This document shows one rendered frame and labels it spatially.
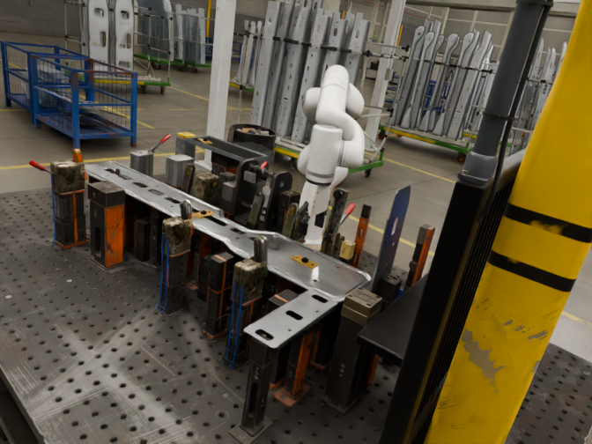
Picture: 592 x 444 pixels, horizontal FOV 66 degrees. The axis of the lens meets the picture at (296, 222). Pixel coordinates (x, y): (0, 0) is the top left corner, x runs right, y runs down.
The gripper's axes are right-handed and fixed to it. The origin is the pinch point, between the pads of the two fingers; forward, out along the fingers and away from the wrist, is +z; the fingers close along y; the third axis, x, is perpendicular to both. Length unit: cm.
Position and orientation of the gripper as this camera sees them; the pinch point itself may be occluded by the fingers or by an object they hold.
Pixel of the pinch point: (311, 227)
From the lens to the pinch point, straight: 140.3
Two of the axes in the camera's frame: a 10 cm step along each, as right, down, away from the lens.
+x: 8.0, 3.4, -5.0
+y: -5.8, 2.3, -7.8
